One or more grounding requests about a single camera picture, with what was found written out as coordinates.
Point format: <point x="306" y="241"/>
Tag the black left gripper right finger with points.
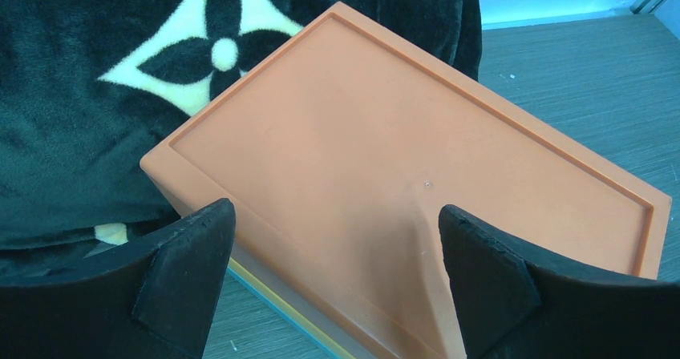
<point x="515" y="299"/>

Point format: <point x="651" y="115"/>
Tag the black floral blanket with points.
<point x="90" y="86"/>

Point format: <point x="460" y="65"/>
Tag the orange drawer organizer box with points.
<point x="338" y="152"/>

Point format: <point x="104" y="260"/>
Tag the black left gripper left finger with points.
<point x="153" y="297"/>

